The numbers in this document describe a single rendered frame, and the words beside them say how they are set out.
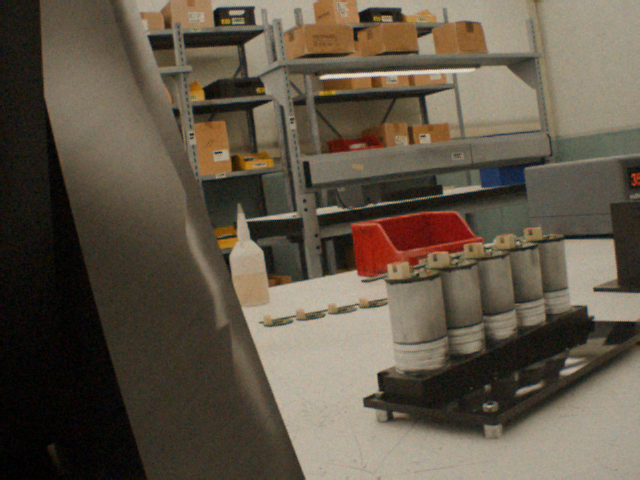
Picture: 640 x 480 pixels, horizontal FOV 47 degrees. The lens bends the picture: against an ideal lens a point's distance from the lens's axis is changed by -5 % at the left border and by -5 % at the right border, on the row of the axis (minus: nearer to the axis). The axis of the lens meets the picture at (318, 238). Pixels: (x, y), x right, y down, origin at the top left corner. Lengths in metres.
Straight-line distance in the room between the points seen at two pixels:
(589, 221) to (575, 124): 5.66
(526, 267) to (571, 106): 6.24
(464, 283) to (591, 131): 6.15
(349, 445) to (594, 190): 0.67
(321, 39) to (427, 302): 2.81
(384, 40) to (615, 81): 3.32
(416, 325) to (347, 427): 0.05
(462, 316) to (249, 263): 0.42
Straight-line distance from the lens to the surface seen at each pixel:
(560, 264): 0.42
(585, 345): 0.39
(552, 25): 6.76
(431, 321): 0.33
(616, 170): 0.92
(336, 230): 3.06
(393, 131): 5.21
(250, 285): 0.75
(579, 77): 6.55
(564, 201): 0.97
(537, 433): 0.31
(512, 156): 3.54
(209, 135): 4.63
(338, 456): 0.31
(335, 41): 3.15
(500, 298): 0.37
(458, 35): 3.52
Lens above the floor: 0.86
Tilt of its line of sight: 4 degrees down
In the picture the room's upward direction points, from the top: 8 degrees counter-clockwise
